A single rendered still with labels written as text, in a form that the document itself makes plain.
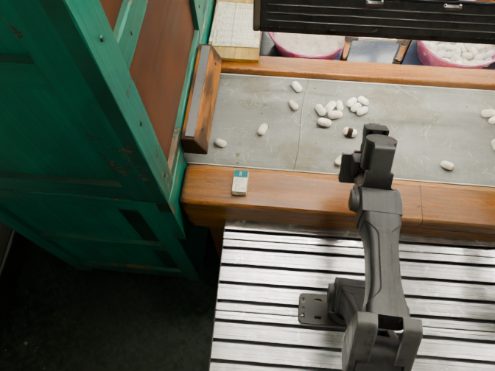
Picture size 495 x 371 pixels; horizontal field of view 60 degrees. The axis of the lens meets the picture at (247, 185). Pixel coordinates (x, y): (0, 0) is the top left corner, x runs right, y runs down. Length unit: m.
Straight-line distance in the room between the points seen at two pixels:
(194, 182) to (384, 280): 0.56
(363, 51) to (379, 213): 0.80
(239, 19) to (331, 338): 0.92
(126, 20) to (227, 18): 0.71
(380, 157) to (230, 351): 0.56
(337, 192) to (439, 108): 0.40
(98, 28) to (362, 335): 0.54
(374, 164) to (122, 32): 0.47
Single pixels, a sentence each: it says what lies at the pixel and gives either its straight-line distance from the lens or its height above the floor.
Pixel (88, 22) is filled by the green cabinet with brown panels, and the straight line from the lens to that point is 0.57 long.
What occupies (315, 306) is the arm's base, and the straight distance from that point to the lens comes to 1.07.
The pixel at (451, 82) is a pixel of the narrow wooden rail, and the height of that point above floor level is 0.76.
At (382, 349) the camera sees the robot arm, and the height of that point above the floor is 1.04.
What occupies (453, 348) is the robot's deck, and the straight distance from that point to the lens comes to 1.15.
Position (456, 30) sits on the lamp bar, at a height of 1.07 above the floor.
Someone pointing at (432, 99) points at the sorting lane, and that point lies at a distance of 1.31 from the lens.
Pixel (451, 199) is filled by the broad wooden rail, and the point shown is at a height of 0.76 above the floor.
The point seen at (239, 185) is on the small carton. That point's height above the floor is 0.78.
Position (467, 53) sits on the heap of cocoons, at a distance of 1.45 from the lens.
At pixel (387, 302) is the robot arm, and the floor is 1.09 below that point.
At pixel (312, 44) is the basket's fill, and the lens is 1.36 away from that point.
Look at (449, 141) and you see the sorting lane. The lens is 1.25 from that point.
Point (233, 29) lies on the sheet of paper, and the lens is 1.34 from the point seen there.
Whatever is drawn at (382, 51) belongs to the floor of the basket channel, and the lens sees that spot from 1.47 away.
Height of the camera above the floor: 1.73
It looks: 65 degrees down
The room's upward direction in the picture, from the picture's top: 4 degrees counter-clockwise
